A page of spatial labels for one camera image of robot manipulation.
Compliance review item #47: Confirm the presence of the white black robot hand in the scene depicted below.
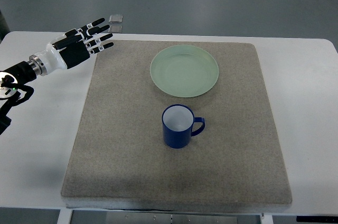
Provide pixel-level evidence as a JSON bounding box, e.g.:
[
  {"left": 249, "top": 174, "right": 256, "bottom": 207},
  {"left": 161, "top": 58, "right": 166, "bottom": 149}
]
[{"left": 29, "top": 18, "right": 114, "bottom": 76}]

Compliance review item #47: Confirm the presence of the blue enamel cup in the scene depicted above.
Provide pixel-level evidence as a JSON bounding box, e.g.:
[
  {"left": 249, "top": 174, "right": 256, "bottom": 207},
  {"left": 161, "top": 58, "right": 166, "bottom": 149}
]
[{"left": 162, "top": 104, "right": 205, "bottom": 149}]

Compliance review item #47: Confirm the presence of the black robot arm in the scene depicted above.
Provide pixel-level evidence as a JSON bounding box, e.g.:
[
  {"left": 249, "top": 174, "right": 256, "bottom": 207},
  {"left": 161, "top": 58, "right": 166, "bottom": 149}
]
[{"left": 1, "top": 55, "right": 46, "bottom": 133}]

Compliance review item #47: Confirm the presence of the lower floor socket plate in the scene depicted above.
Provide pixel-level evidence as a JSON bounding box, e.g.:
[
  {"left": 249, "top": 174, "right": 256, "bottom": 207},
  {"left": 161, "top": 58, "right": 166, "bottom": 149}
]
[{"left": 108, "top": 25, "right": 123, "bottom": 33}]

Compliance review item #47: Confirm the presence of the floor socket plate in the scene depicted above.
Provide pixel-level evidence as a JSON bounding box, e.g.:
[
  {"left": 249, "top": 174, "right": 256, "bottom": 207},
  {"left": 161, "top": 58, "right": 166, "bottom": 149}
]
[
  {"left": 108, "top": 25, "right": 123, "bottom": 33},
  {"left": 109, "top": 14, "right": 123, "bottom": 23}
]

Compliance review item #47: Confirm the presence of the upper floor socket plate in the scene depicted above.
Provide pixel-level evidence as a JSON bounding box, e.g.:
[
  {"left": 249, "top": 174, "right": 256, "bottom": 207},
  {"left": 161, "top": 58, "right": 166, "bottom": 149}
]
[{"left": 109, "top": 14, "right": 123, "bottom": 23}]

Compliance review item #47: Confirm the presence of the light green plate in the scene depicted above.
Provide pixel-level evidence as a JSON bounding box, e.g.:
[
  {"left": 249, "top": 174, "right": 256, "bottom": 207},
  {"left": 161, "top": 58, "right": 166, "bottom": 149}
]
[{"left": 150, "top": 44, "right": 219, "bottom": 98}]

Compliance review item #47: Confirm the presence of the beige fabric mat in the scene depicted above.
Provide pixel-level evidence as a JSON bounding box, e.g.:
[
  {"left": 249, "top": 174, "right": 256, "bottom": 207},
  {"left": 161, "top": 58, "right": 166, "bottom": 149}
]
[{"left": 61, "top": 41, "right": 292, "bottom": 212}]

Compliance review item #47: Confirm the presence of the metal table frame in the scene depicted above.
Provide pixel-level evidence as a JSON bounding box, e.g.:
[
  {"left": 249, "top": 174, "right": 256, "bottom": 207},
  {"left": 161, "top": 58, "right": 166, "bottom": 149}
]
[{"left": 57, "top": 207, "right": 274, "bottom": 224}]

